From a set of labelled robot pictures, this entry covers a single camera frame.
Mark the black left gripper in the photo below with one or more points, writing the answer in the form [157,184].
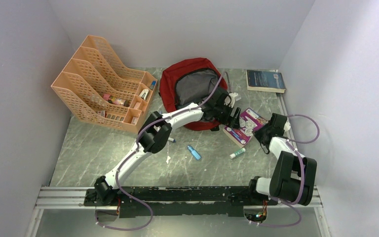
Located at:
[227,121]

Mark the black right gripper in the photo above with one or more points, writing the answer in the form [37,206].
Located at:
[256,133]

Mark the purple paperback book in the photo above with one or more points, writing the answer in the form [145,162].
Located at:
[250,121]

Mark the red student backpack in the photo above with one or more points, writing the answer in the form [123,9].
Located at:
[192,80]

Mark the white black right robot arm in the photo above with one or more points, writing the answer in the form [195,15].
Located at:
[294,175]

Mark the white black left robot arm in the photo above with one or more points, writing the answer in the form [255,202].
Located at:
[154,135]

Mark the white green glue stick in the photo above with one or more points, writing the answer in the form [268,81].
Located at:
[237,153]

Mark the dark blue book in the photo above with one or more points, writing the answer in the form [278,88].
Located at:
[265,81]

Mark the blue white marker pen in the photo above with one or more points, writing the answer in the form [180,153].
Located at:
[170,139]

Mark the white stapler in organizer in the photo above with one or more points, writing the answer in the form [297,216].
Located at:
[144,94]

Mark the pink bottle in organizer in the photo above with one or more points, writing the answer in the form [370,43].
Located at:
[116,100]

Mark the orange plastic desk organizer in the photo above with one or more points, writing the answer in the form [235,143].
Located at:
[95,69]

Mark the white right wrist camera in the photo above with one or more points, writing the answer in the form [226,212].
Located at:
[287,126]

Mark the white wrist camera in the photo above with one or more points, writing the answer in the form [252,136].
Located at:
[287,126]
[232,99]

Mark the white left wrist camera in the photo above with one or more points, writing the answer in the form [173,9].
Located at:
[232,99]

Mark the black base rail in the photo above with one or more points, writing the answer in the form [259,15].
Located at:
[158,209]

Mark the aluminium frame rail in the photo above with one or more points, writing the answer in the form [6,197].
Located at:
[86,197]

